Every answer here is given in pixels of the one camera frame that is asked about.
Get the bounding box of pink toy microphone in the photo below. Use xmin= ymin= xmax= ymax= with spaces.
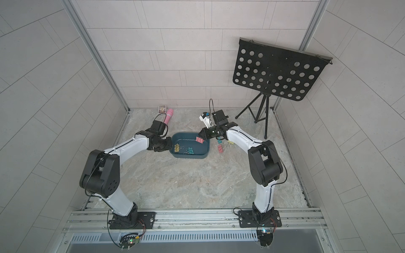
xmin=164 ymin=109 xmax=174 ymax=125

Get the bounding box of circuit board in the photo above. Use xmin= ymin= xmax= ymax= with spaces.
xmin=119 ymin=233 xmax=141 ymax=251
xmin=256 ymin=230 xmax=274 ymax=247

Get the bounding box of black music stand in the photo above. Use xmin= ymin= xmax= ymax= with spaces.
xmin=232 ymin=38 xmax=333 ymax=122

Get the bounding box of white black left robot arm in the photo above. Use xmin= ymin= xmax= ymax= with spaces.
xmin=79 ymin=120 xmax=172 ymax=229

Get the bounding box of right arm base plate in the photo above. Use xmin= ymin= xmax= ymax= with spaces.
xmin=237 ymin=209 xmax=282 ymax=229

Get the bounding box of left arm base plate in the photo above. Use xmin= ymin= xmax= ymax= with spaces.
xmin=108 ymin=212 xmax=156 ymax=230

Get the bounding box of aluminium mounting rail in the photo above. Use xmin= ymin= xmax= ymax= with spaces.
xmin=62 ymin=208 xmax=327 ymax=233

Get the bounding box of teal plastic storage box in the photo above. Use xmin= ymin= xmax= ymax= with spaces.
xmin=169 ymin=132 xmax=210 ymax=159

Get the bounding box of small yellow binder clip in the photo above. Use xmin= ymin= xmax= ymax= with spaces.
xmin=174 ymin=143 xmax=180 ymax=153

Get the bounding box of small card box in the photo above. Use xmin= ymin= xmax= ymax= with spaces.
xmin=158 ymin=105 xmax=167 ymax=114

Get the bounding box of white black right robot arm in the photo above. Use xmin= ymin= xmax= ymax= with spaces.
xmin=198 ymin=110 xmax=284 ymax=225

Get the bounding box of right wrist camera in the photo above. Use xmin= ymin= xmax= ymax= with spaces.
xmin=199 ymin=112 xmax=213 ymax=129

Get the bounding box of right circuit board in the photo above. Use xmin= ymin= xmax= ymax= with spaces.
xmin=256 ymin=230 xmax=274 ymax=247

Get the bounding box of left circuit board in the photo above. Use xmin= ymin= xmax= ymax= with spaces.
xmin=119 ymin=233 xmax=141 ymax=251

